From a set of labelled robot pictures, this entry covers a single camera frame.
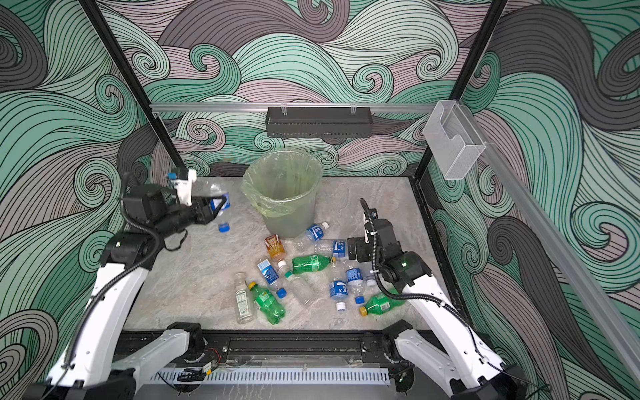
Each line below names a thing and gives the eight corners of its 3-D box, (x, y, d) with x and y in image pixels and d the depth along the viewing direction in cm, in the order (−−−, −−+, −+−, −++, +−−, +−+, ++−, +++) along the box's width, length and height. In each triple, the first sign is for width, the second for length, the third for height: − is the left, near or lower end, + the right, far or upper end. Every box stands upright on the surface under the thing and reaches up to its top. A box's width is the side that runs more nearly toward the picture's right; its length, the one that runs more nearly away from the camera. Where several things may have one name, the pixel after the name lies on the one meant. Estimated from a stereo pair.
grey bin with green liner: (252, 247, 98) (234, 202, 77) (261, 197, 115) (249, 150, 94) (321, 247, 98) (322, 202, 77) (320, 197, 115) (321, 150, 94)
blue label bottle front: (330, 311, 81) (331, 307, 77) (329, 286, 87) (330, 280, 83) (348, 311, 81) (350, 307, 77) (346, 286, 87) (347, 280, 83)
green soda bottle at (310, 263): (292, 274, 88) (292, 270, 86) (291, 261, 91) (291, 257, 89) (337, 267, 90) (337, 264, 87) (334, 255, 93) (334, 251, 91)
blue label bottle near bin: (302, 255, 96) (301, 247, 91) (293, 245, 99) (292, 237, 94) (331, 233, 102) (332, 225, 98) (323, 225, 105) (323, 217, 101)
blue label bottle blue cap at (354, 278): (348, 303, 82) (349, 300, 79) (345, 271, 89) (346, 267, 87) (364, 303, 82) (365, 300, 79) (360, 271, 89) (361, 267, 87)
